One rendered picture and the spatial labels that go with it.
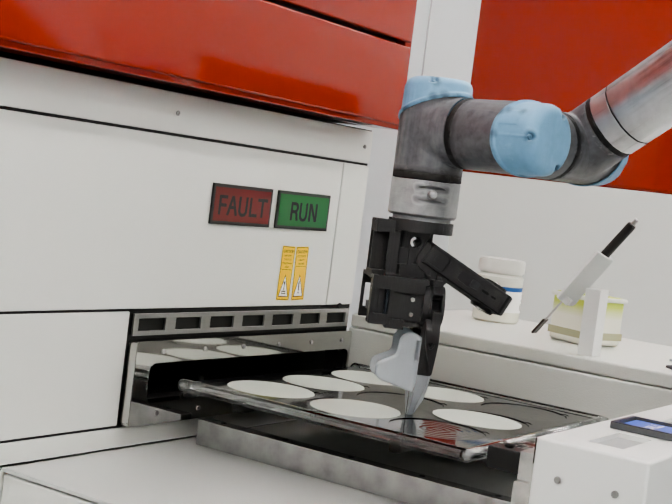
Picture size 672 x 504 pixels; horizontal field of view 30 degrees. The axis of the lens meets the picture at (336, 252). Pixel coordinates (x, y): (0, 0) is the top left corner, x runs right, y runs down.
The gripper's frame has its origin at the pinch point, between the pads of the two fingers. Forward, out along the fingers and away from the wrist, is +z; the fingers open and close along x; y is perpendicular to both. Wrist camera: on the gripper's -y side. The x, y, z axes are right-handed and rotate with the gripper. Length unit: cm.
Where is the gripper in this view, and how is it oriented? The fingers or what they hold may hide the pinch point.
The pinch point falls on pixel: (416, 403)
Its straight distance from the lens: 139.0
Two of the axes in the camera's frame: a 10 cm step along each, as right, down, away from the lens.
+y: -9.8, -1.2, -1.5
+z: -1.2, 9.9, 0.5
